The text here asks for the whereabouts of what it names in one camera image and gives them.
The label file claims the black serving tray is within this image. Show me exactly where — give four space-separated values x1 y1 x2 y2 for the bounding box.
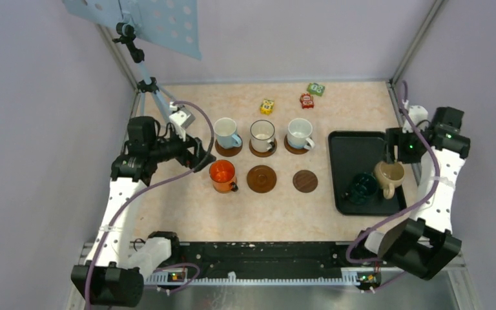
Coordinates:
327 130 407 216

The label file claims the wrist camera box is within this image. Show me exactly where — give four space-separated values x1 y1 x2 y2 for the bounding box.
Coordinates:
402 100 429 133
169 101 196 141

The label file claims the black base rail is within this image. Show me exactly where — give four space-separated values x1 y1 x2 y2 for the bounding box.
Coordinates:
145 242 389 293

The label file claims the white mug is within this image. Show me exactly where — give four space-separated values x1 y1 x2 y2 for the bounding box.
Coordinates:
287 118 315 150

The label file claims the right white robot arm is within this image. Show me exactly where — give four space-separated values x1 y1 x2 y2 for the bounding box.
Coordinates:
353 107 470 280

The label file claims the light blue perforated board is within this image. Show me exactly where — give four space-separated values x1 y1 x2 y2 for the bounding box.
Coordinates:
63 0 202 60

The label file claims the yellow toy block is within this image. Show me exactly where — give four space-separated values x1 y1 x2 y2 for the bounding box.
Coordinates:
260 99 274 115

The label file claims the orange mug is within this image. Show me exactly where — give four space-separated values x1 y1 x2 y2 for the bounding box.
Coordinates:
209 160 239 193

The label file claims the dark green mug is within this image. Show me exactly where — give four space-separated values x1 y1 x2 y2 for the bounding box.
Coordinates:
344 172 378 205

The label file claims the light blue mug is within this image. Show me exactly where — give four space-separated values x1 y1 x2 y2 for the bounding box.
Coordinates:
214 118 242 149

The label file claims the green toy block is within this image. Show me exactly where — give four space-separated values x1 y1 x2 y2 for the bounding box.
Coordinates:
307 83 326 97

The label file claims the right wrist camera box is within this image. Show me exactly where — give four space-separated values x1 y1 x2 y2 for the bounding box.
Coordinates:
402 100 429 133

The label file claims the light blue tripod stand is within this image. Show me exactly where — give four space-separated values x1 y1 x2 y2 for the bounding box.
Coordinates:
112 22 172 123

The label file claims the red toy block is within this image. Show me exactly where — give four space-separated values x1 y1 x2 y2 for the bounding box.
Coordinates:
300 94 315 109

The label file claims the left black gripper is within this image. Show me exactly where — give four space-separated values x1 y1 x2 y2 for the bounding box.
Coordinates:
149 125 215 172

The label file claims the brown ridged wooden coaster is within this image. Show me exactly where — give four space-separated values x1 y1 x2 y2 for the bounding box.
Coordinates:
249 139 277 158
284 136 309 155
214 140 243 158

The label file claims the dark walnut coaster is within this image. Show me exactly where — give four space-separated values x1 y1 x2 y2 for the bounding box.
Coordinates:
293 170 318 193

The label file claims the clear glass mug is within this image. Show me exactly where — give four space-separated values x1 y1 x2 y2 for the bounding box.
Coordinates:
250 119 276 153

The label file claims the dark brown ridged coaster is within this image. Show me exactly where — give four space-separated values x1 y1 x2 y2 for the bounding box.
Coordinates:
247 165 277 194

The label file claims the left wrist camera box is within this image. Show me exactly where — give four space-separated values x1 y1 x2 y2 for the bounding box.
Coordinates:
169 101 196 141

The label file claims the beige mug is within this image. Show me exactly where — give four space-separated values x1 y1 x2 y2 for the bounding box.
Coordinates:
373 161 405 200

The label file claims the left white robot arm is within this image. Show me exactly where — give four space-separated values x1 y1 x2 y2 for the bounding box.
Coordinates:
70 116 216 309

